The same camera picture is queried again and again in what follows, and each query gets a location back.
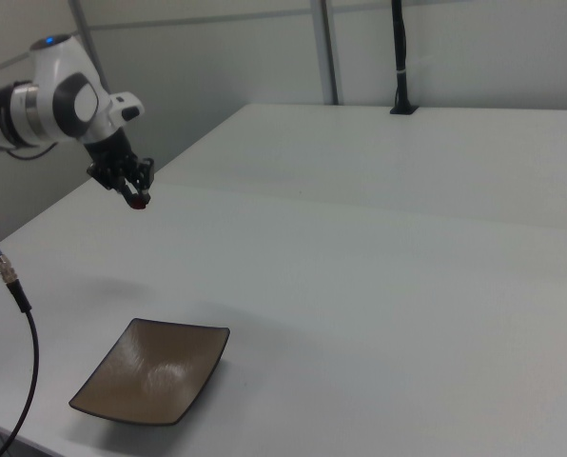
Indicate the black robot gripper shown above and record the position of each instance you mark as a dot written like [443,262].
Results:
[108,152]

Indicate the small red strawberry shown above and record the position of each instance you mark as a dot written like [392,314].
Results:
[139,204]

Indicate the grey metal partition post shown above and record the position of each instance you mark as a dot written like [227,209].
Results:
[89,38]
[325,52]

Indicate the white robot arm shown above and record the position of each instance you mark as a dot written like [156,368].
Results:
[60,105]

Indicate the black pole stand white band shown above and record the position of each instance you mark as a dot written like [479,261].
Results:
[401,62]

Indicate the square brown ceramic plate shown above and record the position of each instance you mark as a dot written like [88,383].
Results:
[155,376]

